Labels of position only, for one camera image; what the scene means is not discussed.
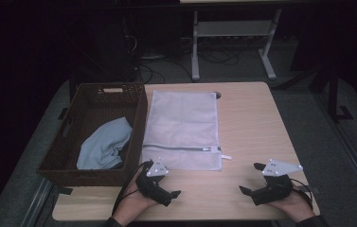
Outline black floor cables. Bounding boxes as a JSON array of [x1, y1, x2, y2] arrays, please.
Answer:
[[131, 34, 241, 85]]

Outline grey tape strip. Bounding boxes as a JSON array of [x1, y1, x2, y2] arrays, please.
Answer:
[[305, 185, 323, 195]]

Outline person's right hand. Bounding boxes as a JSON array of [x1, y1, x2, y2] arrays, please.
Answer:
[[268, 184, 316, 223]]

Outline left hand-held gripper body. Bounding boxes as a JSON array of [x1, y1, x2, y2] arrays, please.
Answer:
[[134, 156, 171, 203]]

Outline black tape strip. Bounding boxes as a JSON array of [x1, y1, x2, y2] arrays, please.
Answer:
[[57, 186, 74, 196]]

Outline white power strip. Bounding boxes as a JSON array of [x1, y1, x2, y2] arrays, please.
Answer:
[[139, 54, 168, 61]]

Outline light blue cloth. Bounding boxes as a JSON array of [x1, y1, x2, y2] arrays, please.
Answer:
[[76, 116, 134, 170]]

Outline white metal desk frame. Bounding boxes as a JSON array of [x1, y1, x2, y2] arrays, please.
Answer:
[[179, 0, 283, 82]]

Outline white mesh laundry bag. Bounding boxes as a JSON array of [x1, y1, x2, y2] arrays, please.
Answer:
[[140, 90, 233, 172]]

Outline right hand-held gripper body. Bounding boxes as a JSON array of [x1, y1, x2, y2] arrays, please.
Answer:
[[250, 158, 304, 207]]

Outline person's left hand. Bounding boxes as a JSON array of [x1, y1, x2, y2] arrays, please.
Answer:
[[112, 180, 160, 226]]

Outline brown woven basket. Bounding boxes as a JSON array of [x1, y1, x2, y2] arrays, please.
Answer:
[[36, 82, 149, 187]]

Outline black metal stand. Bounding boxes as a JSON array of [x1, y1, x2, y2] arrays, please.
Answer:
[[274, 60, 354, 123]]

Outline right hand-held gripper black cable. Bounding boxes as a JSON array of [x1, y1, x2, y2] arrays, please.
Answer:
[[289, 178, 314, 210]]

